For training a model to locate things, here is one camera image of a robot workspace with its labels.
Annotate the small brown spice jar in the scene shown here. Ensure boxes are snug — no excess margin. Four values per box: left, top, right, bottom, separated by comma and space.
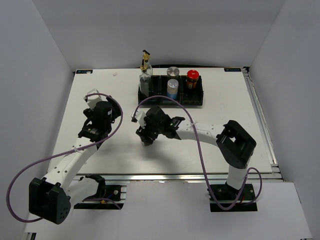
186, 69, 200, 89

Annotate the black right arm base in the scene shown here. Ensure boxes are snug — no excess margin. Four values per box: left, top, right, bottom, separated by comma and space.
209, 183, 258, 213

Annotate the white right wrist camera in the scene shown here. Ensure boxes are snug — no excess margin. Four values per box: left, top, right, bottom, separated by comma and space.
131, 110, 146, 129

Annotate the red lid dark spice jar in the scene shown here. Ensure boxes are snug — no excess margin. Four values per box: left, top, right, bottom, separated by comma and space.
141, 139, 154, 147

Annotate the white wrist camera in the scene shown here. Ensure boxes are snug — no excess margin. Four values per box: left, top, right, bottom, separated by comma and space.
131, 110, 146, 129
83, 88, 102, 110

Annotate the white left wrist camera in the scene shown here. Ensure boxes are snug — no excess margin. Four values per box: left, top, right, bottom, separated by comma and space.
83, 88, 102, 110

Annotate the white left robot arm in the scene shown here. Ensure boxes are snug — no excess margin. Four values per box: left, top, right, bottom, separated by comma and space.
28, 93, 123, 225

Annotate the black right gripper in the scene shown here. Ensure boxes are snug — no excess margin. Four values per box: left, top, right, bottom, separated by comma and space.
136, 116, 163, 145

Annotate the blue logo sticker left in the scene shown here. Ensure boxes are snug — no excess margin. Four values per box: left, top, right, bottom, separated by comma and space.
75, 69, 93, 74

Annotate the black three-compartment organizer tray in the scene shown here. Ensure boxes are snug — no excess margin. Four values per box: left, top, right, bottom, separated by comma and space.
142, 75, 204, 106

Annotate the blue label spice jar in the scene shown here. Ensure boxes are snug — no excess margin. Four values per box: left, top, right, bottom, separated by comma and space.
166, 78, 179, 100

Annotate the blue logo sticker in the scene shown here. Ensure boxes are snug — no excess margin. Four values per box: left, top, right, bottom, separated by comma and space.
75, 69, 93, 74
224, 67, 242, 73

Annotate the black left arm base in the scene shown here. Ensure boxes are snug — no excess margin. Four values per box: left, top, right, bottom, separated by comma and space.
73, 174, 125, 210

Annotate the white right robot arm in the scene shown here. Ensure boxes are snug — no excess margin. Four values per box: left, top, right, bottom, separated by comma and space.
131, 106, 257, 200

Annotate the blue logo sticker right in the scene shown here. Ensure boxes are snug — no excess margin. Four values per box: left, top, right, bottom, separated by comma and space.
224, 67, 242, 73

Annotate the glass bottle with brown sauce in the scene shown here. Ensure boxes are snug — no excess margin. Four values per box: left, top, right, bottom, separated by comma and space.
139, 59, 151, 97

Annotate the silver lid pink salt jar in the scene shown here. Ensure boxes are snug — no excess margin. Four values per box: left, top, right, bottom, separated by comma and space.
166, 66, 180, 80

